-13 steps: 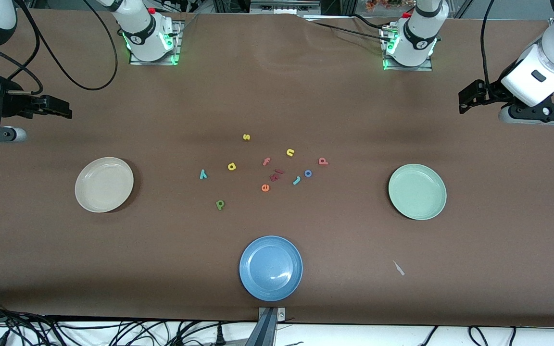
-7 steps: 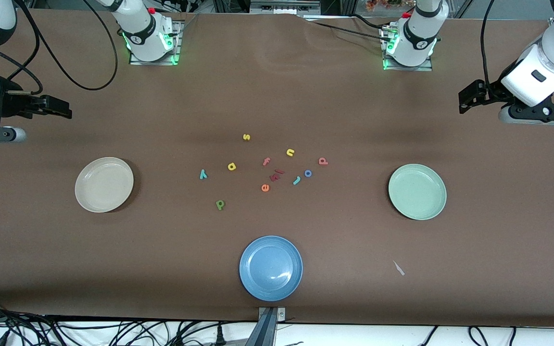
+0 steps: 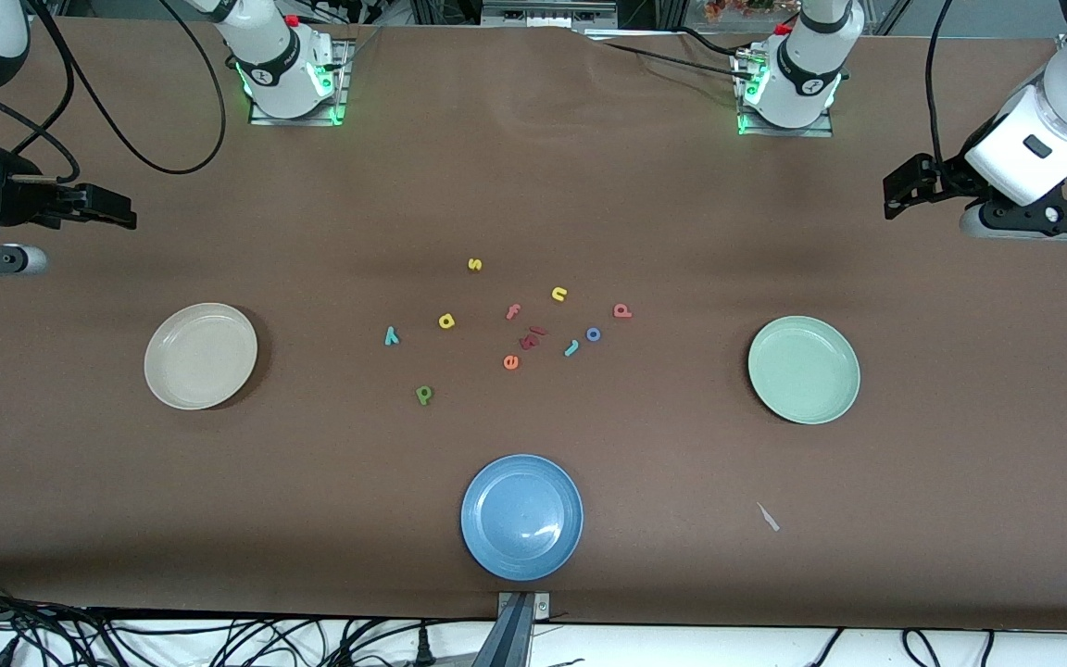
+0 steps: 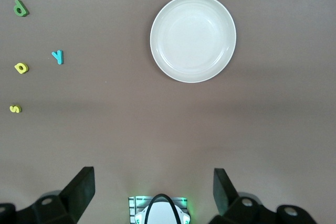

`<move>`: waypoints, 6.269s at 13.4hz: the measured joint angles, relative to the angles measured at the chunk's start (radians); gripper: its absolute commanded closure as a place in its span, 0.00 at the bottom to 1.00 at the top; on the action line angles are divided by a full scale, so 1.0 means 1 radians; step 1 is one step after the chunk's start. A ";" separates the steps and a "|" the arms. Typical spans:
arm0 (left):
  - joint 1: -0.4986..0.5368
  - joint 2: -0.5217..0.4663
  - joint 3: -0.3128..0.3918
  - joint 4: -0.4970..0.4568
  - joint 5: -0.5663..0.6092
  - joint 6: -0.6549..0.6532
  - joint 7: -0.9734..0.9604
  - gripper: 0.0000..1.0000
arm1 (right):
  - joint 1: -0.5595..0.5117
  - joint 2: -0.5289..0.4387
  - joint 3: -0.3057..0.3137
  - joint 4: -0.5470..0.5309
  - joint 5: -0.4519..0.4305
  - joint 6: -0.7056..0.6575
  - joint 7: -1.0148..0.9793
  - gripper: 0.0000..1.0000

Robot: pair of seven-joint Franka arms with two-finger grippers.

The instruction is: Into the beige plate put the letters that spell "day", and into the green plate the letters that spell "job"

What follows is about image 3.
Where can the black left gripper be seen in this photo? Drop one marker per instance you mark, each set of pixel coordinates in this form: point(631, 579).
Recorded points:
point(947, 176)

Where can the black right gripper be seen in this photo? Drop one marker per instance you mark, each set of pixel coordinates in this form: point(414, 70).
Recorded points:
point(17, 202)

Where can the salmon letter p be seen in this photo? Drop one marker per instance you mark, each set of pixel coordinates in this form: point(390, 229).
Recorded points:
point(622, 311)

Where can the dark green foam letter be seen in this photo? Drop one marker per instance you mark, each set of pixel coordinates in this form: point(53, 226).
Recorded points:
point(423, 396)

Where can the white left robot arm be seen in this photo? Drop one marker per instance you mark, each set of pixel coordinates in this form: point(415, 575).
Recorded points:
point(802, 74)

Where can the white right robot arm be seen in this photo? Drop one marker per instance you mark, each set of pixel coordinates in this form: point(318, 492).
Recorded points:
point(279, 65)

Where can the beige round plate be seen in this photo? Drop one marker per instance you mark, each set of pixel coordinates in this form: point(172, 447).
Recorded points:
point(200, 357)

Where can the light green round plate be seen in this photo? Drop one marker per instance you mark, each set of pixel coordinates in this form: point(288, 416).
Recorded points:
point(804, 371)

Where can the orange dried flowers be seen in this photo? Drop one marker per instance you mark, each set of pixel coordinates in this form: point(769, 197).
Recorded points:
point(737, 7)

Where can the brown table cover sheet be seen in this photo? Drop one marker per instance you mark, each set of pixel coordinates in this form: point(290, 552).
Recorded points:
point(589, 185)

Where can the small white paper scrap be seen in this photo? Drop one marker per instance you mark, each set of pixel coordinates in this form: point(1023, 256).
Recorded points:
point(768, 517)

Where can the blue round plate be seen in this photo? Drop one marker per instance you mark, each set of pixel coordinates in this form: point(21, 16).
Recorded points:
point(521, 517)

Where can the black power plug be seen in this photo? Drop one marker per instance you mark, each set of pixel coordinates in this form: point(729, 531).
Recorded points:
point(422, 651)

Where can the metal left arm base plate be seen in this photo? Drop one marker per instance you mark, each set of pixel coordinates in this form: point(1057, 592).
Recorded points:
point(788, 132)

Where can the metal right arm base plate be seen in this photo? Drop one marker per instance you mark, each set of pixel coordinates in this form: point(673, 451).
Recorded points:
point(297, 121)

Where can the grey metal frame block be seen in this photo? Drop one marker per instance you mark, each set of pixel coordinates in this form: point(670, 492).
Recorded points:
point(547, 11)

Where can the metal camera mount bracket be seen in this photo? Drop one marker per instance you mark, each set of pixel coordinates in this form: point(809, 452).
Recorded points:
point(515, 639)

